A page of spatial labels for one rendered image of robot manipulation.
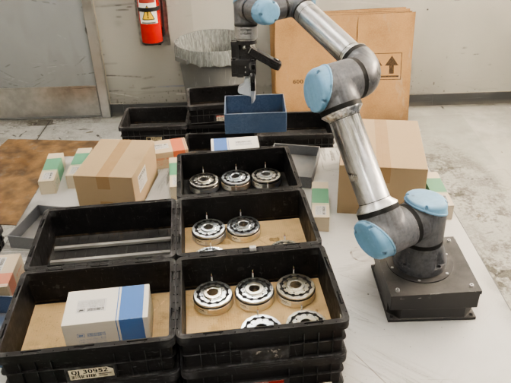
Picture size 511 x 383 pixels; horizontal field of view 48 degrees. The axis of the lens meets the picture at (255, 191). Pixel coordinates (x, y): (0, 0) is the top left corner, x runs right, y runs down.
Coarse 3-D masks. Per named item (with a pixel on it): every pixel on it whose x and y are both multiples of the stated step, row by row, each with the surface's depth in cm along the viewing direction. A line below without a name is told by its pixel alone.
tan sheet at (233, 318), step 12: (192, 300) 152; (276, 300) 151; (324, 300) 151; (192, 312) 148; (228, 312) 148; (240, 312) 148; (252, 312) 148; (264, 312) 148; (276, 312) 147; (288, 312) 147; (324, 312) 147; (192, 324) 145; (204, 324) 144; (216, 324) 144; (228, 324) 144; (240, 324) 144
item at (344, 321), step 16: (192, 256) 152; (208, 256) 152; (224, 256) 152; (176, 272) 147; (176, 288) 141; (336, 288) 140; (176, 304) 137; (176, 320) 132; (320, 320) 131; (336, 320) 131; (176, 336) 128; (192, 336) 128; (208, 336) 128; (224, 336) 128; (240, 336) 129; (256, 336) 129; (272, 336) 130
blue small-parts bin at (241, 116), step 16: (240, 96) 194; (256, 96) 194; (272, 96) 194; (224, 112) 183; (240, 112) 197; (256, 112) 197; (272, 112) 182; (240, 128) 184; (256, 128) 185; (272, 128) 185
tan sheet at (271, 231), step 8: (224, 224) 182; (264, 224) 182; (272, 224) 181; (280, 224) 181; (288, 224) 181; (296, 224) 181; (264, 232) 178; (272, 232) 178; (280, 232) 178; (288, 232) 178; (296, 232) 178; (192, 240) 175; (224, 240) 175; (256, 240) 174; (264, 240) 174; (272, 240) 174; (280, 240) 174; (296, 240) 174; (304, 240) 174; (192, 248) 172; (200, 248) 172; (224, 248) 171
